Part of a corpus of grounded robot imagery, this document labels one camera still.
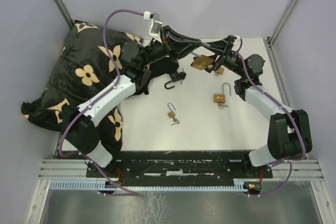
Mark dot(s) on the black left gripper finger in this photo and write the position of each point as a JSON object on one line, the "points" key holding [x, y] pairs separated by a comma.
{"points": [[182, 49], [168, 35]]}

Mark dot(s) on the small brass padlock long shackle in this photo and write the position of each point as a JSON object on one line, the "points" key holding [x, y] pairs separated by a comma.
{"points": [[171, 107]]}

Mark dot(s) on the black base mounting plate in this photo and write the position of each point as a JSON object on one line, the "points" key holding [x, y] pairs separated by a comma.
{"points": [[180, 167]]}

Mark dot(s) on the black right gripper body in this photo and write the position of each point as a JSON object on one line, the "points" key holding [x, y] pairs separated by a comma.
{"points": [[225, 54]]}

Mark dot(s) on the light blue cable duct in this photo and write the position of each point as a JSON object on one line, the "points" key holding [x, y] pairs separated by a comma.
{"points": [[102, 186]]}

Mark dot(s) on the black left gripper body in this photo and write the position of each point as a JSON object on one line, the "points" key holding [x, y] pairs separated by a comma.
{"points": [[171, 52]]}

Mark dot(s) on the right aluminium corner post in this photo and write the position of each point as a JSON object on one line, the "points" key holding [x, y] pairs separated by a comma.
{"points": [[289, 10]]}

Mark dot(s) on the small padlock key bunch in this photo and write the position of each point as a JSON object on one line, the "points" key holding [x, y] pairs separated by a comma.
{"points": [[175, 121]]}

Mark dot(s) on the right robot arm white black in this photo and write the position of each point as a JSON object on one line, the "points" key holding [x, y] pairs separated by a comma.
{"points": [[289, 136]]}

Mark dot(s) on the black printed garment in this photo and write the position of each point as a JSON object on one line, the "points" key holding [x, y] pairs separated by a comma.
{"points": [[157, 69]]}

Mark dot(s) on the black padlock with keys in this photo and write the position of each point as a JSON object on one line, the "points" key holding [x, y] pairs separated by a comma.
{"points": [[175, 77]]}

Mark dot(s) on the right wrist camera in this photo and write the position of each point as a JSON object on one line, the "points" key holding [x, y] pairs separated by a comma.
{"points": [[237, 39]]}

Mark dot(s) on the black floral pillow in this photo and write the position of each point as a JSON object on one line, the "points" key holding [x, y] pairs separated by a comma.
{"points": [[87, 65]]}

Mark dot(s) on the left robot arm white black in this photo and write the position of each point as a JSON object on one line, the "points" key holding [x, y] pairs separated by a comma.
{"points": [[80, 124]]}

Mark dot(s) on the medium brass padlock long shackle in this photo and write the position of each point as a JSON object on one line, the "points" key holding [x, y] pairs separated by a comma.
{"points": [[220, 98]]}

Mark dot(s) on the large brass padlock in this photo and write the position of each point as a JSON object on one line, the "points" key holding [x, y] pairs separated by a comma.
{"points": [[201, 62]]}

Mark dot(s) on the brass padlock far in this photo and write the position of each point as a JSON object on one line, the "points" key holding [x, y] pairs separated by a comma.
{"points": [[219, 71]]}

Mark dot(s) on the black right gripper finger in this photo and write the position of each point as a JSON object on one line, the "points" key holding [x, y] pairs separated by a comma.
{"points": [[222, 46], [218, 62]]}

